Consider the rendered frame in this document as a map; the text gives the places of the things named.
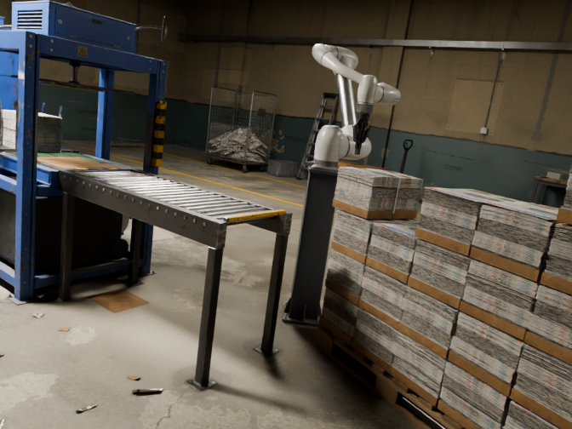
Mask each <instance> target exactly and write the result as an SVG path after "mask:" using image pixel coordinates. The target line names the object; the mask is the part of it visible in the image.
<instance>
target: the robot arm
mask: <svg viewBox="0 0 572 429"><path fill-rule="evenodd" d="M312 55H313V57H314V59H315V60H316V61H317V62H318V63H319V64H320V65H322V66H324V67H327V68H329V69H330V70H332V71H333V73H334V74H335V76H336V79H337V87H338V94H339V101H340V114H341V121H342V129H341V128H340V127H339V126H335V125H324V126H323V127H322V128H321V129H320V131H319V133H318V135H317V140H316V145H315V151H314V160H313V161H312V162H305V165H306V166H309V167H311V169H318V170H325V171H331V172H336V173H338V172H339V169H338V161H339V159H341V158H342V159H346V160H358V159H361V158H364V157H366V156H368V155H369V154H370V152H371V143H370V141H369V139H368V138H367V135H368V133H369V130H370V129H371V127H370V126H369V123H368V121H369V117H370V113H372V109H373V104H374V103H377V104H380V105H384V106H393V105H396V104H397V103H398V102H399V101H400V98H401V94H400V92H399V90H397V89H396V88H393V86H391V85H388V84H386V83H378V81H377V78H376V76H372V75H365V76H364V75H363V74H361V73H359V72H357V71H354V69H355V68H356V67H357V65H358V57H357V55H356V54H355V53H354V52H352V51H351V50H350V49H345V48H342V47H336V46H331V45H324V44H322V43H318V44H316V45H314V47H313V48H312ZM352 81H354V82H356V83H359V87H358V92H357V112H358V113H356V106H355V99H354V92H353V85H352Z"/></svg>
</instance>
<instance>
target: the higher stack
mask: <svg viewBox="0 0 572 429"><path fill-rule="evenodd" d="M570 171H571V172H570V173H571V174H569V175H570V177H569V179H568V181H567V182H568V183H567V186H568V187H566V189H567V190H566V195H565V198H564V205H563V206H561V207H562V208H561V209H566V210H569V211H572V166H571V170H570ZM554 227H556V228H555V230H554V233H553V236H552V238H553V239H552V240H551V241H553V242H551V244H550V245H551V247H550V250H549V252H548V254H549V255H548V258H549V261H547V262H546V270H545V271H544V272H545V273H548V274H551V275H553V276H556V277H560V278H562V279H565V280H568V281H570V282H572V224H569V223H565V222H564V223H560V224H555V226H554ZM537 290H538V291H537V297H536V298H535V299H537V301H536V303H535V310H534V313H533V314H532V315H531V316H532V318H531V319H530V320H531V321H530V324H529V332H530V333H531V334H533V335H537V336H539V337H541V338H542V339H544V340H548V341H550V342H551V343H553V344H555V345H557V346H561V347H562V348H564V349H566V350H568V351H570V352H572V295H570V294H567V293H564V292H563V291H560V290H557V289H554V288H551V287H549V286H546V285H540V286H539V288H538V289H537ZM519 363H520V364H519V365H518V367H519V369H518V370H517V372H518V377H517V379H516V385H515V386H514V389H516V390H517V391H519V392H521V393H522V394H524V395H526V396H527V397H529V398H531V399H533V400H535V401H536V402H537V403H540V404H541V405H543V406H545V407H546V408H548V409H550V410H551V411H553V412H555V413H556V414H558V415H560V416H562V417H563V418H565V419H566V420H569V421H570V422H572V365H571V364H568V363H566V362H564V361H562V360H560V359H558V358H556V357H554V356H552V355H550V354H548V353H546V352H543V351H542V350H540V349H538V348H536V347H534V346H532V345H530V344H528V343H527V344H525V345H523V353H522V355H521V358H520V361H519ZM508 411H509V412H508V416H507V418H506V424H505V426H503V427H502V429H561V428H559V427H557V426H555V425H553V424H552V423H551V422H549V421H548V420H546V419H544V418H542V417H541V416H539V415H538V414H536V413H534V412H533V411H531V410H529V409H527V408H525V407H524V406H523V405H521V404H520V403H517V402H516V401H514V400H513V401H511V402H510V405H509V410H508Z"/></svg>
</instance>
